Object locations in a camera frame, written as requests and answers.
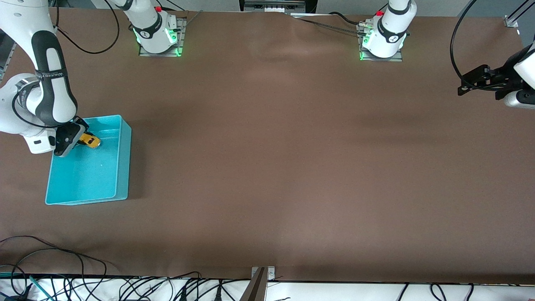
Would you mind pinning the turquoise plastic bin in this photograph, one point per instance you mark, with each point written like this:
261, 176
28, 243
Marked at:
96, 179

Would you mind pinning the brown table cover sheet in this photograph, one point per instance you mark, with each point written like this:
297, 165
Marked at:
267, 167

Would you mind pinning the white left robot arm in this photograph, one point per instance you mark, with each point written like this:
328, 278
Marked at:
391, 33

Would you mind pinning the teal plastic strip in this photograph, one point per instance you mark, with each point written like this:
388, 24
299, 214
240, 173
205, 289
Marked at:
39, 287

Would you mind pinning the grey metal bar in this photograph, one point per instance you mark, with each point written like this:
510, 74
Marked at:
256, 290

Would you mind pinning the small metal bracket plate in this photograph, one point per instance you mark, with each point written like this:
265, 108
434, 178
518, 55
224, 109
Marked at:
271, 272

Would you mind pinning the aluminium corner bracket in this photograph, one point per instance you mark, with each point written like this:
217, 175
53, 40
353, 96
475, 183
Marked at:
510, 21

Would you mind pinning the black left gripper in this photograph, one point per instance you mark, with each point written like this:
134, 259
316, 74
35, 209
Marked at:
506, 74

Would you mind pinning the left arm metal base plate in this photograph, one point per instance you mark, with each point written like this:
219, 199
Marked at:
395, 58

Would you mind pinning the yellow beetle toy car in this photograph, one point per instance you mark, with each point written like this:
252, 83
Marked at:
92, 141

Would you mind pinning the aluminium frame rail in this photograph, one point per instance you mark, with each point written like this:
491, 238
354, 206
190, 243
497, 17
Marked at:
8, 52

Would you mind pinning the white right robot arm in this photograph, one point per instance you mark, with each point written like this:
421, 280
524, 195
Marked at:
10, 113

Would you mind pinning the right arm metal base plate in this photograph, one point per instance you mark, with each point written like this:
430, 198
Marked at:
182, 37

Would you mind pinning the white power strip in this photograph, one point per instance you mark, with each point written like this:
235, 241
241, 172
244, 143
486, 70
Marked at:
273, 4

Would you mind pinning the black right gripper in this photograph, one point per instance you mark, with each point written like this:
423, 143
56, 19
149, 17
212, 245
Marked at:
67, 137

